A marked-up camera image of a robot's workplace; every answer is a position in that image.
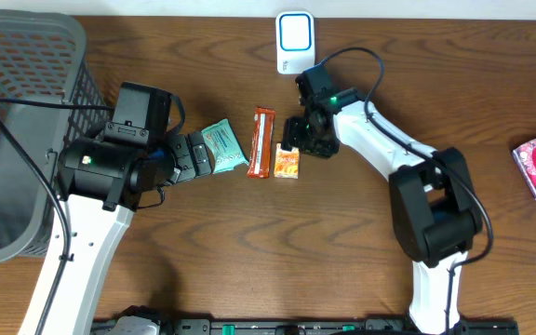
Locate orange tissue pack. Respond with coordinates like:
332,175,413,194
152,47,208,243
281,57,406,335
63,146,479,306
274,143,300,179

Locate orange red snack bar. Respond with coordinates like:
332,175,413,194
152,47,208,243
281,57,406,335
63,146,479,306
247,107,275,179

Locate teal wet wipes packet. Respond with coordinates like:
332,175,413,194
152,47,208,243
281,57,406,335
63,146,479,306
202,119,249,174

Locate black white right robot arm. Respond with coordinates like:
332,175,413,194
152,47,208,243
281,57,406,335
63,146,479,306
282,65,483,334

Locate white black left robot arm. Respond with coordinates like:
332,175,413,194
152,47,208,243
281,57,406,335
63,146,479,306
20,82,209,334

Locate white barcode scanner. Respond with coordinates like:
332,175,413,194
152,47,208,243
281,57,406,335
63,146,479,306
275,11,315,74

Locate grey plastic basket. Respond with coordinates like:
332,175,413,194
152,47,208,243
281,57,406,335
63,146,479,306
0,9,110,262

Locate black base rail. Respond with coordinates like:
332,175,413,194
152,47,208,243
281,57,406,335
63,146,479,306
90,305,520,335

